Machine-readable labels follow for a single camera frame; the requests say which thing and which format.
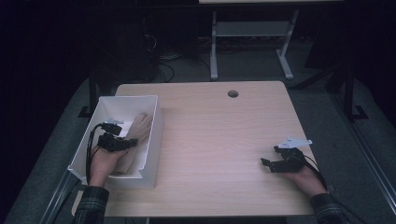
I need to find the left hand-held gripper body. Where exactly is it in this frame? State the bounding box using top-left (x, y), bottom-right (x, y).
top-left (97, 118), bottom-right (125, 154)

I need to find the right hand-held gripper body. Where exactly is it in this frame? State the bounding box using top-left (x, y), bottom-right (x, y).
top-left (277, 136), bottom-right (313, 174)

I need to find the beige knit garment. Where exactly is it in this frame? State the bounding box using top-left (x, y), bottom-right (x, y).
top-left (113, 112), bottom-right (154, 175)

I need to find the white plastic storage box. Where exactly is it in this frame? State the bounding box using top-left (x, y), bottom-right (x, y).
top-left (67, 94), bottom-right (165, 190)

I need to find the person's left hand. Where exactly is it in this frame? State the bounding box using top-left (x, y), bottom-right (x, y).
top-left (89, 147), bottom-right (130, 188)

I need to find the person's right hand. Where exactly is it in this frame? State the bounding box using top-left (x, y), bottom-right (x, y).
top-left (279, 169), bottom-right (328, 198)

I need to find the black metal stand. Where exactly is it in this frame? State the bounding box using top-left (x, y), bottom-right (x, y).
top-left (78, 62), bottom-right (106, 119)
top-left (341, 62), bottom-right (370, 121)

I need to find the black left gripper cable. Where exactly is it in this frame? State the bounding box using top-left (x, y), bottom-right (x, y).
top-left (85, 122), bottom-right (110, 185)

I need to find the bundle of floor cables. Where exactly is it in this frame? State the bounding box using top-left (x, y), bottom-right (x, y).
top-left (144, 33), bottom-right (213, 84)

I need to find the grey metal table frame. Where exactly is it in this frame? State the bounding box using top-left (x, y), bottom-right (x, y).
top-left (209, 9), bottom-right (300, 82)

